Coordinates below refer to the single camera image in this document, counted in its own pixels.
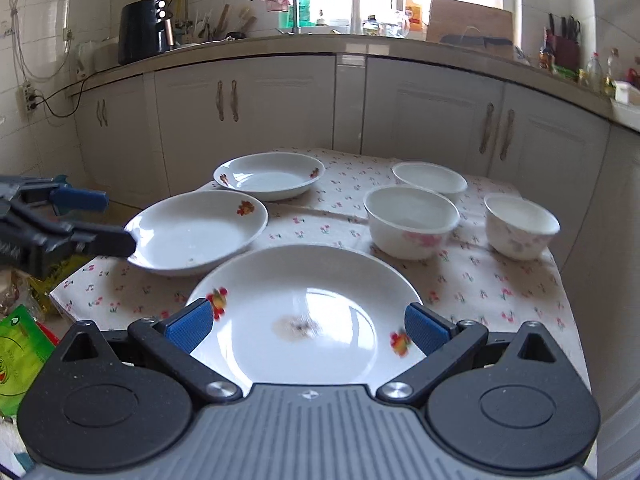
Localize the medium white fruit-print plate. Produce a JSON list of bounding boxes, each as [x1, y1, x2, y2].
[[126, 191, 269, 276]]

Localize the large white fruit-print plate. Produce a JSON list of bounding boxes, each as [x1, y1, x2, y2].
[[191, 245, 424, 391]]

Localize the white floral bowl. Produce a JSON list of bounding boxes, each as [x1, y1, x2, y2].
[[484, 193, 561, 261], [363, 185, 460, 261]]

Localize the white kitchen cabinets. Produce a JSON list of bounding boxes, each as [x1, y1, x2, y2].
[[74, 52, 640, 480]]

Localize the chrome kitchen faucet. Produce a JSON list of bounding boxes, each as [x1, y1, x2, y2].
[[247, 0, 302, 35]]

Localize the cherry print tablecloth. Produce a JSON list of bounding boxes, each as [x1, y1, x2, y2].
[[51, 148, 588, 377]]

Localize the green snack package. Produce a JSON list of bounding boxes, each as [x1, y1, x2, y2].
[[0, 306, 55, 417]]

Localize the white bowl far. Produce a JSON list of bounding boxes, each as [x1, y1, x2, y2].
[[392, 162, 468, 202]]

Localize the far white fruit-print plate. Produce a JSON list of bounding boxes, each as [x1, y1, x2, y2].
[[213, 152, 326, 202]]

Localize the black air fryer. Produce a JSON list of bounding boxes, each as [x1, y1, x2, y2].
[[118, 0, 175, 65]]

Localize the dark sauce bottle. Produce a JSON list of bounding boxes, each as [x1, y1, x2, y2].
[[538, 27, 554, 73]]

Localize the dark red knife block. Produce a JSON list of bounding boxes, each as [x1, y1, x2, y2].
[[544, 13, 582, 73]]

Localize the wooden cutting board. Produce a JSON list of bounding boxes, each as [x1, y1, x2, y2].
[[426, 0, 514, 60]]

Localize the wall power socket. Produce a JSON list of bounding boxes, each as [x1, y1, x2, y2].
[[21, 80, 38, 116]]

